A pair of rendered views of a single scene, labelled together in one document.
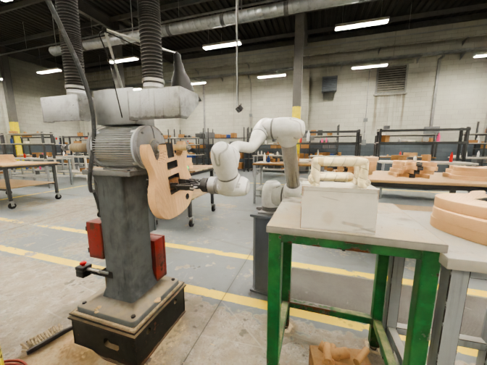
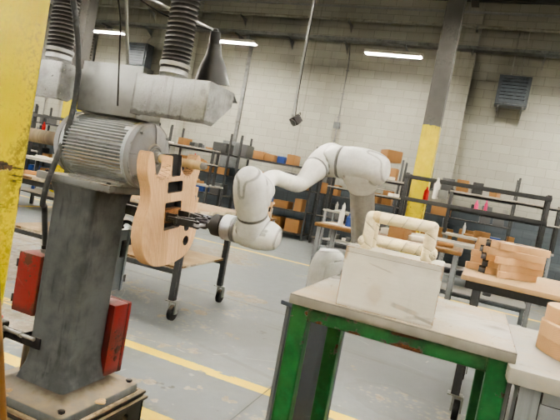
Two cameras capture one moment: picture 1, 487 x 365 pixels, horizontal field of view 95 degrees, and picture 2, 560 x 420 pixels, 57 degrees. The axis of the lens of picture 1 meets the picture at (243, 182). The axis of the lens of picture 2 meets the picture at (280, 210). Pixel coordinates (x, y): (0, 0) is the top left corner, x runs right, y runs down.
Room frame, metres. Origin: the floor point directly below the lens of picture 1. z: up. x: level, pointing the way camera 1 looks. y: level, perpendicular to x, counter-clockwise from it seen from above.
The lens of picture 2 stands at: (-0.60, -0.10, 1.24)
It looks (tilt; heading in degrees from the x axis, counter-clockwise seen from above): 3 degrees down; 3
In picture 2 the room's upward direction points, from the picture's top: 10 degrees clockwise
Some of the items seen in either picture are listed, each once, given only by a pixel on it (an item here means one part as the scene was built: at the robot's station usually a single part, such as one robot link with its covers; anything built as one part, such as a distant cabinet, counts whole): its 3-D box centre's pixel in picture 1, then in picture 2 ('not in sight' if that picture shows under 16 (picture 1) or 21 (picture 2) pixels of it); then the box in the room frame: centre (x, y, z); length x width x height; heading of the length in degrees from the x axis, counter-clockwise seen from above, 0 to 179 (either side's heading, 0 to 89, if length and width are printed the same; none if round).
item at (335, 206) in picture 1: (335, 205); (391, 282); (0.89, -0.38, 1.02); 0.27 x 0.15 x 0.17; 76
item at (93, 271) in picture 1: (94, 272); (12, 335); (1.32, 0.95, 0.46); 0.25 x 0.07 x 0.08; 72
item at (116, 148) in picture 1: (129, 148); (113, 150); (1.37, 0.69, 1.25); 0.41 x 0.27 x 0.26; 72
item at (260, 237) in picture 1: (269, 250); (305, 373); (1.85, -0.23, 0.35); 0.28 x 0.28 x 0.70; 65
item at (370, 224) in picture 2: (315, 174); (368, 232); (0.87, -0.28, 1.15); 0.03 x 0.03 x 0.09
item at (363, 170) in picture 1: (363, 175); (428, 244); (0.82, -0.45, 1.15); 0.03 x 0.03 x 0.09
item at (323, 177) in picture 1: (333, 177); (401, 246); (1.00, -0.41, 1.12); 0.20 x 0.03 x 0.03; 75
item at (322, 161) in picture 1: (339, 162); (401, 222); (0.85, -0.36, 1.20); 0.20 x 0.03 x 0.03; 75
